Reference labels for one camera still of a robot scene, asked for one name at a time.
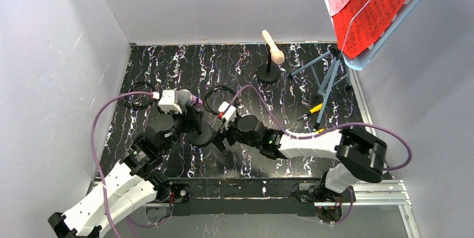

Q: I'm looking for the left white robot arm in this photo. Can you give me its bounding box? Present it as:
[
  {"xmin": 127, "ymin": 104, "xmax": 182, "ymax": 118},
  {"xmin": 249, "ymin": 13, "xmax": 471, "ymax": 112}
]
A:
[{"xmin": 48, "ymin": 106, "xmax": 204, "ymax": 237}]

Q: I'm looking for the coiled black cable left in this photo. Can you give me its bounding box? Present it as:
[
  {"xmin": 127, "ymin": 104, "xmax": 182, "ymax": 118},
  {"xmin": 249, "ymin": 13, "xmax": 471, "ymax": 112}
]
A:
[{"xmin": 121, "ymin": 81, "xmax": 157, "ymax": 111}]

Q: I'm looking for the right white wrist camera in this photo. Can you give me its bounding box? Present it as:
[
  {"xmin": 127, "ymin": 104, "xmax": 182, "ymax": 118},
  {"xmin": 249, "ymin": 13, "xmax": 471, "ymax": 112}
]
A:
[{"xmin": 218, "ymin": 102, "xmax": 237, "ymax": 128}]

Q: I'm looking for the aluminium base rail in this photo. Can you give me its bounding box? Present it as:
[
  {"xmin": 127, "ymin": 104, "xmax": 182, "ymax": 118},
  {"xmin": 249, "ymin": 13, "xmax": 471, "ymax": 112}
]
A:
[{"xmin": 113, "ymin": 178, "xmax": 414, "ymax": 226}]

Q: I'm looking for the coiled black cable centre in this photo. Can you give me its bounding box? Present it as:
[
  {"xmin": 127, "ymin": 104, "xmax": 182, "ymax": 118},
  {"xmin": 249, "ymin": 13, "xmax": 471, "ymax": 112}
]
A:
[{"xmin": 202, "ymin": 85, "xmax": 239, "ymax": 116}]

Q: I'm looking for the red sheet music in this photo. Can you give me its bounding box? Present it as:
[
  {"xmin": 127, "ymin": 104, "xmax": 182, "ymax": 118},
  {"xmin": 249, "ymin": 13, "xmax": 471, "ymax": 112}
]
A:
[{"xmin": 332, "ymin": 0, "xmax": 406, "ymax": 60}]

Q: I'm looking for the yellow handled screwdriver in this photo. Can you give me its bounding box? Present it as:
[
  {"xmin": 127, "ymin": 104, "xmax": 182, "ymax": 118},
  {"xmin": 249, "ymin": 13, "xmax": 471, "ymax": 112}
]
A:
[{"xmin": 297, "ymin": 103, "xmax": 323, "ymax": 121}]

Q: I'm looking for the coiled black cable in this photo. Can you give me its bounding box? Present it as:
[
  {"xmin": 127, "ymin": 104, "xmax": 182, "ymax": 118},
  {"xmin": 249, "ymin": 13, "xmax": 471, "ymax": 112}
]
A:
[
  {"xmin": 121, "ymin": 81, "xmax": 157, "ymax": 111},
  {"xmin": 202, "ymin": 85, "xmax": 239, "ymax": 116}
]

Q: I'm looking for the purple glitter microphone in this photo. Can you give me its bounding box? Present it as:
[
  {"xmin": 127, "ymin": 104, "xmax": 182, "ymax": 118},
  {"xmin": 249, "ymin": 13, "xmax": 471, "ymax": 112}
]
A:
[{"xmin": 177, "ymin": 89, "xmax": 203, "ymax": 112}]

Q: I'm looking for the light blue music stand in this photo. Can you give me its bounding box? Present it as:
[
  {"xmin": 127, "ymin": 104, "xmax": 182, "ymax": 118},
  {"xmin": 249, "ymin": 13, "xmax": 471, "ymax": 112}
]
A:
[{"xmin": 287, "ymin": 0, "xmax": 420, "ymax": 129}]

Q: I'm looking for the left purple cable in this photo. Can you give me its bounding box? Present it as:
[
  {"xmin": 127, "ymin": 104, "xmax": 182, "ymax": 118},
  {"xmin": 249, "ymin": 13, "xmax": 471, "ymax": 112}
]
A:
[{"xmin": 91, "ymin": 91, "xmax": 175, "ymax": 238}]

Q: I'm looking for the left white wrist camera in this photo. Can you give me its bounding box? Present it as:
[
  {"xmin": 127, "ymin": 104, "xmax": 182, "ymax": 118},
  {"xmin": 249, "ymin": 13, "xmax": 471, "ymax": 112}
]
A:
[{"xmin": 152, "ymin": 90, "xmax": 183, "ymax": 114}]

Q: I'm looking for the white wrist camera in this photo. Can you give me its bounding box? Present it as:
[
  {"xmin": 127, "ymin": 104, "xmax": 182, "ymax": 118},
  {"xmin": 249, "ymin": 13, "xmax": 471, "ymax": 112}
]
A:
[
  {"xmin": 218, "ymin": 102, "xmax": 237, "ymax": 128},
  {"xmin": 152, "ymin": 90, "xmax": 183, "ymax": 114}
]

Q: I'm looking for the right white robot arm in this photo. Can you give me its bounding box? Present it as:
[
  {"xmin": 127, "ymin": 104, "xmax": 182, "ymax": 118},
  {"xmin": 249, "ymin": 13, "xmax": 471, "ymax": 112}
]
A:
[{"xmin": 211, "ymin": 115, "xmax": 387, "ymax": 201}]

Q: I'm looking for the beige pink microphone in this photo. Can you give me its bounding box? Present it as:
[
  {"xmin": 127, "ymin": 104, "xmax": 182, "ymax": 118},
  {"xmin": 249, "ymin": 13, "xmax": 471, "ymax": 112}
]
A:
[{"xmin": 262, "ymin": 30, "xmax": 285, "ymax": 65}]

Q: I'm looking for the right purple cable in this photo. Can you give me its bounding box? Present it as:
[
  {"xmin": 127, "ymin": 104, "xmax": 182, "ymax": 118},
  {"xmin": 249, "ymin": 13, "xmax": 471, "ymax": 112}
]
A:
[{"xmin": 226, "ymin": 84, "xmax": 413, "ymax": 172}]

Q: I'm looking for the black round mic stand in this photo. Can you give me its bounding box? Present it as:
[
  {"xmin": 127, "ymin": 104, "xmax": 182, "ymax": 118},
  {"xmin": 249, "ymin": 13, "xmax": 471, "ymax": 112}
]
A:
[
  {"xmin": 186, "ymin": 123, "xmax": 213, "ymax": 147},
  {"xmin": 256, "ymin": 44, "xmax": 280, "ymax": 84}
]

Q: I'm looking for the purple cable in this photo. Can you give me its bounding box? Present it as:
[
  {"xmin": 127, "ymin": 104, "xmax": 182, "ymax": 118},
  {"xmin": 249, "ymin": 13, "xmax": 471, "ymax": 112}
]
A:
[
  {"xmin": 226, "ymin": 84, "xmax": 413, "ymax": 172},
  {"xmin": 91, "ymin": 91, "xmax": 175, "ymax": 238}
]

